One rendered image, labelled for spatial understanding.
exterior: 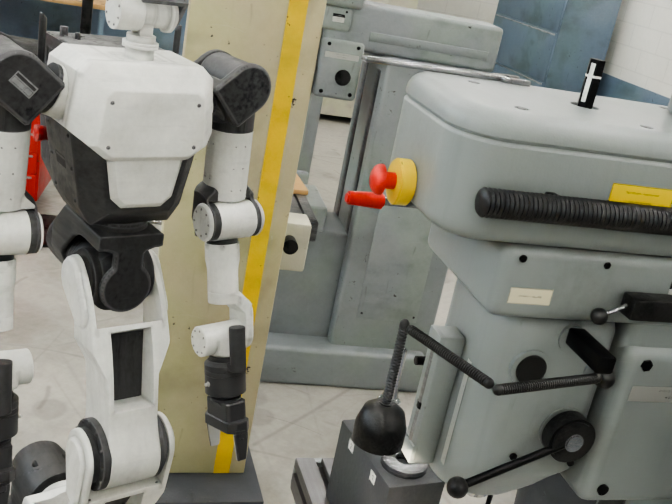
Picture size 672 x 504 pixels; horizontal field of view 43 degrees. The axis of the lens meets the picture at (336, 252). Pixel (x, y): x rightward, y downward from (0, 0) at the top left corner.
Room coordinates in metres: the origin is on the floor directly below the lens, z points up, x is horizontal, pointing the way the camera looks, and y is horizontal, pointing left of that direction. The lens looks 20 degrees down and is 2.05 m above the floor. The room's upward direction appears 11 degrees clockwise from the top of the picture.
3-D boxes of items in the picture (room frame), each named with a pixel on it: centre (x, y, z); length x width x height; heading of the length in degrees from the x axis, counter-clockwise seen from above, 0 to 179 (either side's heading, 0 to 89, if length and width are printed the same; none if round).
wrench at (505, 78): (1.20, -0.10, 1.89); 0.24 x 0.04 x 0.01; 112
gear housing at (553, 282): (1.16, -0.32, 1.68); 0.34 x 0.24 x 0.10; 109
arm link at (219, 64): (1.69, 0.27, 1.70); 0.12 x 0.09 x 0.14; 41
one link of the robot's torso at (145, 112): (1.57, 0.45, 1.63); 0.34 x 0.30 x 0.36; 131
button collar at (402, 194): (1.07, -0.06, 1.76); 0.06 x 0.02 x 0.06; 19
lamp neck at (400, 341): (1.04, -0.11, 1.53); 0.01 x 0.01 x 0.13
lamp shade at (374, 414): (1.04, -0.11, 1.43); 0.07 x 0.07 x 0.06
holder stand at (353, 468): (1.43, -0.18, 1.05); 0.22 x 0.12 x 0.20; 27
